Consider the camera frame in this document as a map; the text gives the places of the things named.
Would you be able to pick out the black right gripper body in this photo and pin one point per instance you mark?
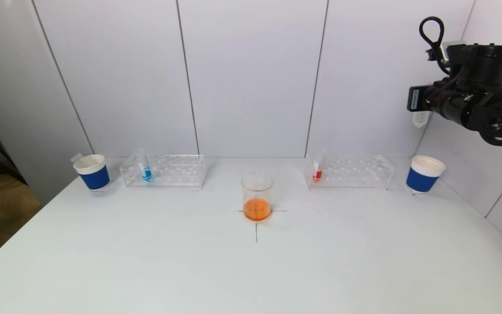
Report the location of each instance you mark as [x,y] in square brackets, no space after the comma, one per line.
[415,99]

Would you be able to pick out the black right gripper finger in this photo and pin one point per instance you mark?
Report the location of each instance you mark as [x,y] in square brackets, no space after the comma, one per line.
[416,98]

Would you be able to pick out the test tube with yellow liquid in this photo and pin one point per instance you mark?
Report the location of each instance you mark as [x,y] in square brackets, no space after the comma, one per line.
[421,118]

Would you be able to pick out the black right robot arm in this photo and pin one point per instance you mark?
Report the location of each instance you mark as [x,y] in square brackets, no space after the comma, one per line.
[499,124]

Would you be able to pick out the clear acrylic test tube rack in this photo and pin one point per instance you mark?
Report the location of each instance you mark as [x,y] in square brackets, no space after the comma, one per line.
[172,174]
[351,172]

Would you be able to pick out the test tube with red liquid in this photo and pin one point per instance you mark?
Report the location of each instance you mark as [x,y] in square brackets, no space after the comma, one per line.
[317,175]

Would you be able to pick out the clear glass beaker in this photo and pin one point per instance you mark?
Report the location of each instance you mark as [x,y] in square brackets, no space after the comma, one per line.
[257,209]

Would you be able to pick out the test tube with blue liquid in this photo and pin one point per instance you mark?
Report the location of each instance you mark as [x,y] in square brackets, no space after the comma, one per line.
[146,173]

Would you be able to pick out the blue and white paper cup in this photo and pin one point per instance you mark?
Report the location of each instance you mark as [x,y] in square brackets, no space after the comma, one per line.
[95,176]
[421,181]

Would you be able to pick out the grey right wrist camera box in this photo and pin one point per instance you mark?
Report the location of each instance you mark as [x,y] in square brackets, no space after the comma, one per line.
[450,50]

